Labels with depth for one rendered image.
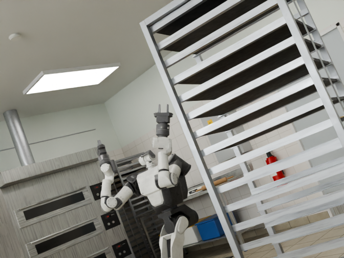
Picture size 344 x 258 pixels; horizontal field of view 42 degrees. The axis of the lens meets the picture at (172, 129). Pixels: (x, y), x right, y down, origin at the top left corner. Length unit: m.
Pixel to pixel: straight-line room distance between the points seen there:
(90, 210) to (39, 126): 1.90
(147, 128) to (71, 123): 1.31
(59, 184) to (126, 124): 2.21
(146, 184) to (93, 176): 3.43
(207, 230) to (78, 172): 1.95
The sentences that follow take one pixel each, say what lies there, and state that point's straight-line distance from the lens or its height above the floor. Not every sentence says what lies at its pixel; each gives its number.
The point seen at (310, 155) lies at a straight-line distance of 1.88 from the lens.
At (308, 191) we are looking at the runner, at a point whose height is 0.78.
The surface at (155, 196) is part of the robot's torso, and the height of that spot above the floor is 1.04.
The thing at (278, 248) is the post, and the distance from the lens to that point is 2.47.
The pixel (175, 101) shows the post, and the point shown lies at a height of 1.41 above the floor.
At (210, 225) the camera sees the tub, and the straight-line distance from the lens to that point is 6.25.
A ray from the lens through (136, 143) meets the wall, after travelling 7.89.
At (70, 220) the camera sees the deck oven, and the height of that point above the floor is 1.17.
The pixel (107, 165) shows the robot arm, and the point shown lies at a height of 1.38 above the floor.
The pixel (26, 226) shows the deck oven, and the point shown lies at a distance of 5.98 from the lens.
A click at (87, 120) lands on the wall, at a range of 8.08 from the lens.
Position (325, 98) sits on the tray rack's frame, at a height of 1.15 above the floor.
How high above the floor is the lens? 1.04
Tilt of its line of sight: 7 degrees up
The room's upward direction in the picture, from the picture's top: 22 degrees counter-clockwise
